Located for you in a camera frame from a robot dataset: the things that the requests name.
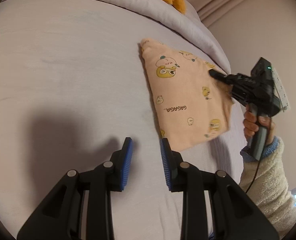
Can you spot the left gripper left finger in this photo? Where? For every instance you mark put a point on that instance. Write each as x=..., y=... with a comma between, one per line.
x=59, y=215

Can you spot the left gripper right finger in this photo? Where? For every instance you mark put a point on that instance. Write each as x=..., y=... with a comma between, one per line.
x=214, y=206

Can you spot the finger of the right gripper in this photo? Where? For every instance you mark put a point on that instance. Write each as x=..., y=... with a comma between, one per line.
x=227, y=79

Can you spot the orange printed baby garment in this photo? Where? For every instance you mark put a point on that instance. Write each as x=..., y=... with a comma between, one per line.
x=191, y=106

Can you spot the right forearm cream fleece sleeve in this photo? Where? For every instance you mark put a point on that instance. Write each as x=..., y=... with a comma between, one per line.
x=269, y=187

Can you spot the person's right hand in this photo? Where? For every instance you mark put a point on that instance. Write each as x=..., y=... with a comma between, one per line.
x=251, y=126

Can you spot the lilac bed sheet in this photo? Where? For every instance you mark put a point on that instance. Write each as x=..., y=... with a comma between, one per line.
x=72, y=88

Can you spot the white wall socket strip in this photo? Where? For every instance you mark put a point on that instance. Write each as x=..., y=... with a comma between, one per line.
x=280, y=90

